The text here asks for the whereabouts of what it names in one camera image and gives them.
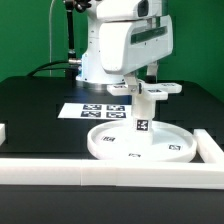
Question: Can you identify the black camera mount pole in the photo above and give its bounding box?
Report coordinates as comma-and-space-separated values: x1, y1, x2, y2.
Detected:
63, 0, 92, 65

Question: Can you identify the black cable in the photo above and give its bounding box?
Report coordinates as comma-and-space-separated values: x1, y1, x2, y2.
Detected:
27, 59, 82, 78

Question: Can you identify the white left fence block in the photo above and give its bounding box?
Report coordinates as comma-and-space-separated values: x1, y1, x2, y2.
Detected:
0, 123, 6, 146

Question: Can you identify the white right fence bar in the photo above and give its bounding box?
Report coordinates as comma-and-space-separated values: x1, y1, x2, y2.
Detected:
194, 129, 224, 165

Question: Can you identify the white round table top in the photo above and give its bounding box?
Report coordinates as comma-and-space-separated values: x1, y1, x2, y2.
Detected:
87, 119, 197, 162

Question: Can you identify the white front fence bar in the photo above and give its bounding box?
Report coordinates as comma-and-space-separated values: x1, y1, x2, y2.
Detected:
0, 158, 224, 190

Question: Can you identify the white marker sheet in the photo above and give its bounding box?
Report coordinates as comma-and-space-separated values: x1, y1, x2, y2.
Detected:
58, 103, 131, 120

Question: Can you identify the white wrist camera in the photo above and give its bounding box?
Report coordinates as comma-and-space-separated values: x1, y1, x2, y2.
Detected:
96, 0, 150, 21

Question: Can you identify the white fence bar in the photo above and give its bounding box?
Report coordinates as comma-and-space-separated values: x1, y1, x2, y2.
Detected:
194, 129, 224, 165
0, 158, 224, 190

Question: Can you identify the grey thin cable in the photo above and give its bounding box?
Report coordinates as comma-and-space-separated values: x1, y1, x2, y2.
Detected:
48, 0, 58, 78

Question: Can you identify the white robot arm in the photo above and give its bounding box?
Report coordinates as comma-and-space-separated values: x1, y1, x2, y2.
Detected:
77, 0, 173, 90

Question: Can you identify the white cross-shaped table base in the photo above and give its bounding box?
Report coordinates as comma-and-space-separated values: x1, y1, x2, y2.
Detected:
107, 81, 182, 101

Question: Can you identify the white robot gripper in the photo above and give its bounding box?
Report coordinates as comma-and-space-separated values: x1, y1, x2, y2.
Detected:
99, 16, 173, 95

